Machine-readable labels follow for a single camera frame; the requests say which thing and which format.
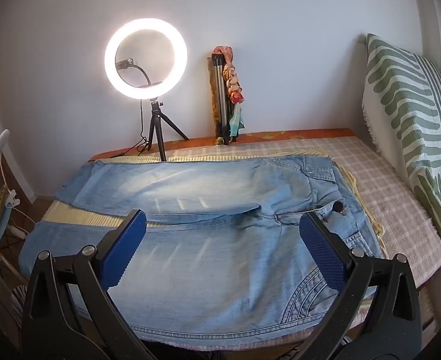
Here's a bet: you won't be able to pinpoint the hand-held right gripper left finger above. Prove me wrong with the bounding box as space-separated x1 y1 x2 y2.
21 209 157 360

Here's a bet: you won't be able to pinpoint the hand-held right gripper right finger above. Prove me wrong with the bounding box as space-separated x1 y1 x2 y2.
298 212 424 360

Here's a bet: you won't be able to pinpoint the light blue denim pants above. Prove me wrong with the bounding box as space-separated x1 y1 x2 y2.
18 155 386 340

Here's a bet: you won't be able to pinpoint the yellow striped blanket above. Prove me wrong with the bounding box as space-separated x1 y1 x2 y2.
40 145 387 241

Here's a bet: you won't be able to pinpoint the pale checked bedspread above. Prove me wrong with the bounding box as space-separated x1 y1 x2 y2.
145 135 441 351

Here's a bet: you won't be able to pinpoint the small black tripod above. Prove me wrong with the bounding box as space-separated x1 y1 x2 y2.
144 97 190 163

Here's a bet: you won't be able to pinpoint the white clip lamp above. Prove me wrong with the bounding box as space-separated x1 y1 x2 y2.
0 129 20 211

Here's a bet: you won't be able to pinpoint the green patterned white pillow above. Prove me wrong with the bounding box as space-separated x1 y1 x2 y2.
362 33 441 302

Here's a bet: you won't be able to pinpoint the folded silver tripod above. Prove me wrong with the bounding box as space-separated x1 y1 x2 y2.
206 54 240 146

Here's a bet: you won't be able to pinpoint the white cable with adapter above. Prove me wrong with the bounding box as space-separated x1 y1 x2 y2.
1 195 37 241

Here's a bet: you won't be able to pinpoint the black cable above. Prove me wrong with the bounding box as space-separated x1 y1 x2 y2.
112 99 157 157

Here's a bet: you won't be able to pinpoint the white ring light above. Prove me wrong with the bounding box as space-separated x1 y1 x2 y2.
104 17 188 101

